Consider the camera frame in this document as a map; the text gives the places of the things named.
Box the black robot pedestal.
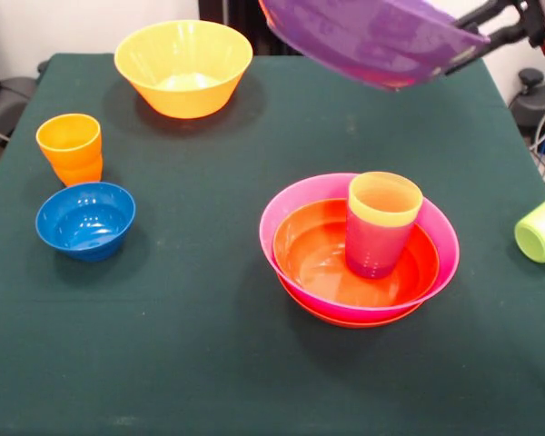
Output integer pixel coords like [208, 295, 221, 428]
[198, 0, 301, 58]

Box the orange plastic cup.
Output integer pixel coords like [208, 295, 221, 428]
[49, 153, 104, 188]
[35, 113, 103, 170]

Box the large orange plastic bowl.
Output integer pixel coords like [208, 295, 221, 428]
[114, 19, 254, 121]

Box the purple plastic bowl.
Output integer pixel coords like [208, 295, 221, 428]
[258, 0, 491, 92]

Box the small blue plastic bowl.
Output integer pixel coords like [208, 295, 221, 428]
[35, 181, 137, 263]

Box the purple plastic cup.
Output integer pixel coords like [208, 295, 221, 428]
[344, 207, 417, 280]

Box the red plastic bowl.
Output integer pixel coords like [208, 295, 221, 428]
[277, 274, 424, 329]
[272, 198, 441, 308]

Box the large pink plastic bowl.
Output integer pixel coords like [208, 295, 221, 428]
[258, 172, 461, 324]

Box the dark green table cloth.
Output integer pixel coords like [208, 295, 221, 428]
[0, 53, 545, 436]

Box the yellow plastic cup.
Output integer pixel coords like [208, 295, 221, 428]
[348, 171, 424, 228]

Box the lime green plastic cup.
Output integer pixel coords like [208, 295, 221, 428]
[514, 190, 545, 265]

